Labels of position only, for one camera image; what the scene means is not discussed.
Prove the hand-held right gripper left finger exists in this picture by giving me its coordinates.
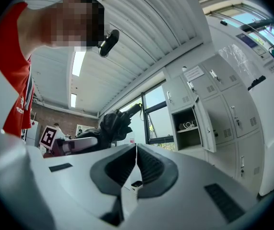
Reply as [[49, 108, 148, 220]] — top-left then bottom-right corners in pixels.
[[90, 143, 137, 226]]

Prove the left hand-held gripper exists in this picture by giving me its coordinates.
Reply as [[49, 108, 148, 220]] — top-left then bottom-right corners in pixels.
[[38, 126, 99, 158]]

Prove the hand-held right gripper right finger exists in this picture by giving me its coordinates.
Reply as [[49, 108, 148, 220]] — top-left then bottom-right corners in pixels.
[[136, 143, 179, 199]]

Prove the black umbrella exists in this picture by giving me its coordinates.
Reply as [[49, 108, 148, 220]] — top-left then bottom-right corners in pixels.
[[75, 103, 143, 151]]

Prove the grey metal locker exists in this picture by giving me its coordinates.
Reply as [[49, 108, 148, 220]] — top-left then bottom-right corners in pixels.
[[161, 54, 266, 192]]

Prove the small white device black top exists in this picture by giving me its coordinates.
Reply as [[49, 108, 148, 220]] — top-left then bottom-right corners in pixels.
[[130, 180, 143, 196]]

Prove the black-framed window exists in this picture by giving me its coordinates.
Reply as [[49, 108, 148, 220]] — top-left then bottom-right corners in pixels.
[[118, 80, 177, 152]]

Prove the long ceiling light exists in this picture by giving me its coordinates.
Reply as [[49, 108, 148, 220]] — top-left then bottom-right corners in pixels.
[[71, 51, 86, 77]]

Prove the white paper notice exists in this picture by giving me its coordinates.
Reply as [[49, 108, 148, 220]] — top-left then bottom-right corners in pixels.
[[183, 65, 205, 81]]

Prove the person's red shirt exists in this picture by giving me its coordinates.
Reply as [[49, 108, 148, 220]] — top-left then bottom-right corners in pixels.
[[0, 1, 35, 138]]

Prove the large white machine cabinet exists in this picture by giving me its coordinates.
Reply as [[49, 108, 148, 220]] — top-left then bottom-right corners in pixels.
[[205, 15, 274, 197]]

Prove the person's head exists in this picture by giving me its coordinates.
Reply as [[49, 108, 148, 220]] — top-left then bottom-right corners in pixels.
[[18, 0, 106, 59]]

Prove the blue label sticker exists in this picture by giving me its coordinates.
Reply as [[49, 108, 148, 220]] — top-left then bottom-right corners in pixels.
[[235, 33, 258, 48]]

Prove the white coiled cable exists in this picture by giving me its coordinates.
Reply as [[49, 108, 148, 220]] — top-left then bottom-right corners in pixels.
[[181, 120, 196, 130]]

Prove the black head-worn camera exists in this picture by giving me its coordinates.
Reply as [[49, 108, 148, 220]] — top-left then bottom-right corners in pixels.
[[96, 29, 120, 58]]

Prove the black handle on white cabinet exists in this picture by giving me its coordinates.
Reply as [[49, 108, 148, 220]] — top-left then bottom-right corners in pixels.
[[247, 75, 267, 91]]

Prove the high window with metal frame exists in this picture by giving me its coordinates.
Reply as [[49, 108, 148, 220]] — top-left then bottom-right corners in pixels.
[[203, 2, 274, 48]]

